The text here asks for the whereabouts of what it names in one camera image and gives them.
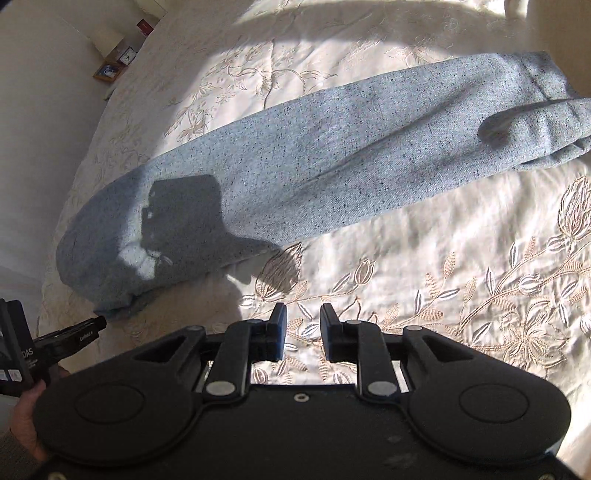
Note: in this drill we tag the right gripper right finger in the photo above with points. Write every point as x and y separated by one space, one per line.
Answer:
339 339

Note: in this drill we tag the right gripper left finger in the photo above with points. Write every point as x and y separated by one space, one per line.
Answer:
267 338

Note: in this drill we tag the grey speckled pants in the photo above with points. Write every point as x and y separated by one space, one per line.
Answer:
316 164

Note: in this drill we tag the person's left hand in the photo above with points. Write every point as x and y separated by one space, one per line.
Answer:
21 437

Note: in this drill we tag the cream embroidered bedspread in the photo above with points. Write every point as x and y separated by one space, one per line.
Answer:
502 264

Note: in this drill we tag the small clock on nightstand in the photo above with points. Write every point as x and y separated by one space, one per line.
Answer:
126 56

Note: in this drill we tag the red box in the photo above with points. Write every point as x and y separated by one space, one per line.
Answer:
144 27

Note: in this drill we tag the small wooden picture frame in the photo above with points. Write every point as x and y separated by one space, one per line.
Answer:
109 71

